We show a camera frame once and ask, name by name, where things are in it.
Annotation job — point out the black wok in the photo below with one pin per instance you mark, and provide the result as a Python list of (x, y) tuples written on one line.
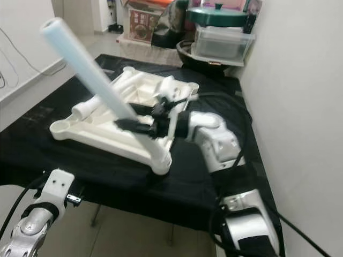
[(187, 53)]

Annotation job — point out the black tablecloth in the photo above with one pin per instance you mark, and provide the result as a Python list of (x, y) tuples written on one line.
[(32, 160)]

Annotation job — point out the clear plastic container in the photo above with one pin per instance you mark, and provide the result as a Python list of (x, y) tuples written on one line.
[(222, 43)]

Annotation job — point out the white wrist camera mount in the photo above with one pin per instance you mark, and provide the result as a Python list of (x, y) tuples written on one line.
[(169, 85), (58, 187)]

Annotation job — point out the green pot lid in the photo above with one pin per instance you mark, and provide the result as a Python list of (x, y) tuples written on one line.
[(217, 15)]

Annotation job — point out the beige cloth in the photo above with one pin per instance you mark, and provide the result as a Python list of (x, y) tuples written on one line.
[(136, 45)]

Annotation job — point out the glossy black bag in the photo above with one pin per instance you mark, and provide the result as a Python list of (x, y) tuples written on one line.
[(166, 27)]

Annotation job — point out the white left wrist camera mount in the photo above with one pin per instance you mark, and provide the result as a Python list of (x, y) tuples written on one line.
[(58, 187)]

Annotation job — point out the clear box with orange lid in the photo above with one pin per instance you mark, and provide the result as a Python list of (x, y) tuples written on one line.
[(142, 24)]

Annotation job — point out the white plastic table top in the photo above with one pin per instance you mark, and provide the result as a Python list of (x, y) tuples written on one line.
[(102, 128)]

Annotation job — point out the clear tape patch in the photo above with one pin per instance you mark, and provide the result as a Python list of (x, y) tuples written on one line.
[(35, 120)]

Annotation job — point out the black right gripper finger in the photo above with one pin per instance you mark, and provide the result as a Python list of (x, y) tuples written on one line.
[(142, 108), (134, 127)]

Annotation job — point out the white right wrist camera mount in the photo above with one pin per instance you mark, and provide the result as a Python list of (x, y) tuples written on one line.
[(169, 85)]

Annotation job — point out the dark printed carton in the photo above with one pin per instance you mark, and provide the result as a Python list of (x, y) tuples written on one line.
[(253, 8)]

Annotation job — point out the floor mop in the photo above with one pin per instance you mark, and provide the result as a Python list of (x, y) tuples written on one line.
[(117, 27)]

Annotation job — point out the pink storage box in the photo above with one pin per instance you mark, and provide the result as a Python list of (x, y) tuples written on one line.
[(225, 2)]

